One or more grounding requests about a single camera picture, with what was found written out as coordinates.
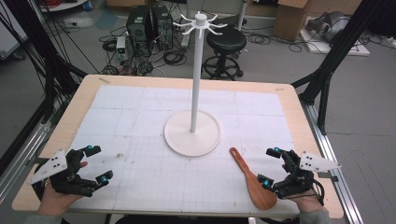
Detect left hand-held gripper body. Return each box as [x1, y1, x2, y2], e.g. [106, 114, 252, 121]
[26, 148, 98, 198]

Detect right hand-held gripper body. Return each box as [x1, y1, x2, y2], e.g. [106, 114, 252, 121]
[274, 148, 342, 201]

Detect wooden rice spoon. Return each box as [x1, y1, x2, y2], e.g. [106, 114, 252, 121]
[229, 147, 278, 211]

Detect white hook stand rack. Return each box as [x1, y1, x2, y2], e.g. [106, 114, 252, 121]
[163, 10, 229, 158]

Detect person's right hand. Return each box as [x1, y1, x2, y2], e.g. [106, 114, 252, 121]
[288, 189, 325, 215]

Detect person's left hand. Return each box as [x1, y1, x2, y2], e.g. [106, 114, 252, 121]
[37, 181, 84, 217]

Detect white grid mat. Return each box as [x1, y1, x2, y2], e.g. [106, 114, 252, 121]
[65, 85, 301, 218]

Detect small silver box device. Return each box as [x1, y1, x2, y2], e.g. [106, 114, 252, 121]
[115, 35, 128, 62]

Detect black round stool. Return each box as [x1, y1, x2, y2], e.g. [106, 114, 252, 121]
[201, 25, 248, 82]

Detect white flat board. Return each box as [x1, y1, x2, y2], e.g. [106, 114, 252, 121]
[299, 28, 371, 57]

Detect black computer tower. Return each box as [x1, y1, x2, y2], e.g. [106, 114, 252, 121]
[125, 5, 154, 58]
[150, 4, 175, 51]

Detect brown cardboard box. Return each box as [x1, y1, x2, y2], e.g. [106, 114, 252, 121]
[273, 0, 311, 42]

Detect grey bag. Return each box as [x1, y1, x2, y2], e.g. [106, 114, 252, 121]
[305, 10, 351, 43]

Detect white power strip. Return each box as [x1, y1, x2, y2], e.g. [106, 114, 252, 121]
[180, 30, 191, 49]

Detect white round table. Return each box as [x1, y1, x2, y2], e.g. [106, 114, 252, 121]
[39, 0, 89, 13]

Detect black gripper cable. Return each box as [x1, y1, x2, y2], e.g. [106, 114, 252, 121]
[312, 178, 327, 206]

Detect aluminium rail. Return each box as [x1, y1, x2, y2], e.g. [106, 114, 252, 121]
[0, 120, 52, 204]
[301, 102, 364, 224]

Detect black frame stand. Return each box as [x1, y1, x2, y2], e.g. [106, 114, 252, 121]
[0, 0, 89, 124]
[291, 0, 388, 135]

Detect black floor cables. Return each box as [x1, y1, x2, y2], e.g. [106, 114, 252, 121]
[98, 24, 189, 77]

